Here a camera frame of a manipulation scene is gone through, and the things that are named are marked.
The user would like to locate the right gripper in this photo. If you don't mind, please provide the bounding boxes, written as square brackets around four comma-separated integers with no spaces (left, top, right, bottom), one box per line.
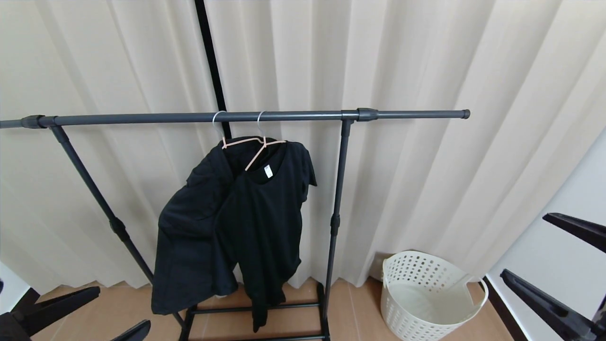
[500,213,606,341]

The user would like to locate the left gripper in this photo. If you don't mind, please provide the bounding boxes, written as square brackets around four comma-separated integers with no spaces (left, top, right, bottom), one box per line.
[0,286,151,341]

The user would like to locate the black shorts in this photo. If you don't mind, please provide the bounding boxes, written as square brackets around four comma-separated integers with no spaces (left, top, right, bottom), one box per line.
[151,137,240,315]

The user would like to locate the black garment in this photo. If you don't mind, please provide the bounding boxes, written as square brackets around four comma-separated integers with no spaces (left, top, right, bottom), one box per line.
[211,141,318,332]

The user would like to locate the pink clothes hanger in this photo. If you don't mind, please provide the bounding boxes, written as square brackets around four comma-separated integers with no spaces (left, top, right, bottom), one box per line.
[213,111,263,150]
[245,111,287,172]

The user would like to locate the white laundry basket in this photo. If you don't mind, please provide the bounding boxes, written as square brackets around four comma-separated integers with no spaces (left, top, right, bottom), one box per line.
[380,251,489,341]

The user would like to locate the black clothes rack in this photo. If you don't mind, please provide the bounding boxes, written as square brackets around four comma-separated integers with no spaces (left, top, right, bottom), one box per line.
[0,108,471,341]

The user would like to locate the white curtain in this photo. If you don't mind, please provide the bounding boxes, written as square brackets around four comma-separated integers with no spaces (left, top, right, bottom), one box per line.
[0,0,247,296]
[203,0,606,290]

